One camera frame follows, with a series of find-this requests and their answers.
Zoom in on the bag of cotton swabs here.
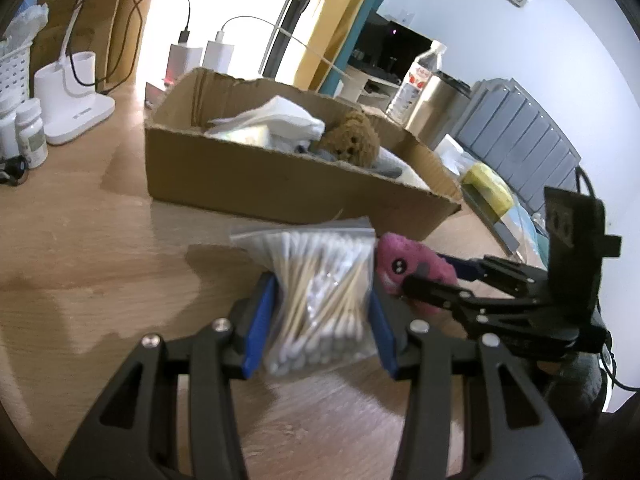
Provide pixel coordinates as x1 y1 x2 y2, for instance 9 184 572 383
230 217 376 377

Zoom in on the pink plush toy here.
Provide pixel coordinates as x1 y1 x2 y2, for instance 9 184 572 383
375 233 458 315

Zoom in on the grey sock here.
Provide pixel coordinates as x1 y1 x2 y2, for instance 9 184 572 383
294 144 337 162

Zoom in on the white paper towel sheet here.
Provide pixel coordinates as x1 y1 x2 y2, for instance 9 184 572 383
371 148 431 191

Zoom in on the white knit cloth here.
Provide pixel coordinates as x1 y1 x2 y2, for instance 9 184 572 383
204 96 326 153

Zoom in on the brown teddy bear plush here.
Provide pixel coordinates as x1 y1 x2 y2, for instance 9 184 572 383
316 110 381 168

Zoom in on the cartoon printed tissue pack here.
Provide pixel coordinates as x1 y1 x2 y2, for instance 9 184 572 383
210 125 271 148

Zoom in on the yellow sponge on tray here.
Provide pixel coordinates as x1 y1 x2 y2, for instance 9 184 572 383
461 162 514 218

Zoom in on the grey padded headboard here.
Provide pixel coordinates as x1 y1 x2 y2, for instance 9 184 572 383
450 79 582 214

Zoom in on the brown cardboard box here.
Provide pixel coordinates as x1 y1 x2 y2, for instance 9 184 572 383
144 68 463 240

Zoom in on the stainless steel tumbler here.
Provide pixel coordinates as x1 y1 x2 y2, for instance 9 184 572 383
405 70 472 150

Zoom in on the clear plastic water bottle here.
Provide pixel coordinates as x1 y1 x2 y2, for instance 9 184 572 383
386 40 447 126

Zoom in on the white power strip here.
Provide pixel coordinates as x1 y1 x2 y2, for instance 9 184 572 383
144 79 172 108

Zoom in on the black monitor on shelf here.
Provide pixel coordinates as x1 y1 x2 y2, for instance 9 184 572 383
348 11 432 84

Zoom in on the white desk lamp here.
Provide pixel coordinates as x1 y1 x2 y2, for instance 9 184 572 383
34 0 115 146

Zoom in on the white pill bottle front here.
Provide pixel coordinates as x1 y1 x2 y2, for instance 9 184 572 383
15 98 48 170

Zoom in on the white pill bottle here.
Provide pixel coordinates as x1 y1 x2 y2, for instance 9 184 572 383
0 90 22 159
15 98 48 170

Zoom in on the white pill bottle rear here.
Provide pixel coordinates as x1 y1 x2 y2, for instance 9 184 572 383
0 90 22 159

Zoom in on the teal curtain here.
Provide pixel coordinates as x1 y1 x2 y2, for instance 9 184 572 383
318 0 383 96

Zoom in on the yellow curtain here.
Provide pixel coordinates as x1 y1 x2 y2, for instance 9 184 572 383
293 0 364 91

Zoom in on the white lattice plastic basket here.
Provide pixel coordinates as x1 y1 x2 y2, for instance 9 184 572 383
0 42 32 102

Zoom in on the white charger with black cable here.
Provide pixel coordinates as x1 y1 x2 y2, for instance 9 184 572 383
164 0 203 87

